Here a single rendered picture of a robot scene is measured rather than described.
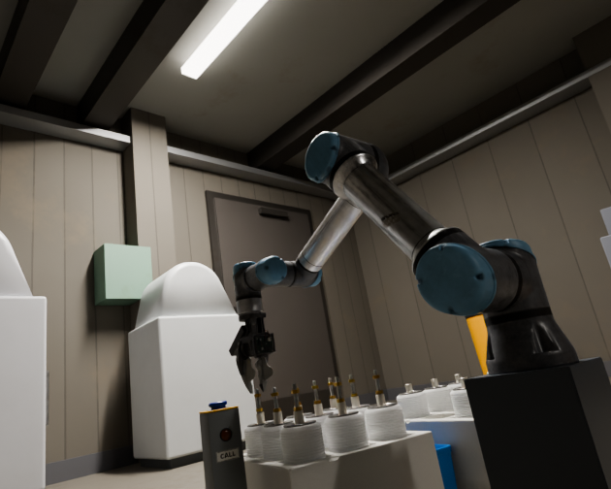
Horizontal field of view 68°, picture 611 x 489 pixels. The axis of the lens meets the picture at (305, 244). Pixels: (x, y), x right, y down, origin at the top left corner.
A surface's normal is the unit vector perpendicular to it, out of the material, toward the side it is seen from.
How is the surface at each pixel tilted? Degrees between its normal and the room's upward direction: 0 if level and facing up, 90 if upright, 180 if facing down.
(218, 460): 90
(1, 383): 90
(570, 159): 90
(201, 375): 90
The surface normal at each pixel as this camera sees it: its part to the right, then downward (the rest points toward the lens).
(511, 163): -0.73, -0.09
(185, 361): 0.63, -0.32
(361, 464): 0.46, -0.33
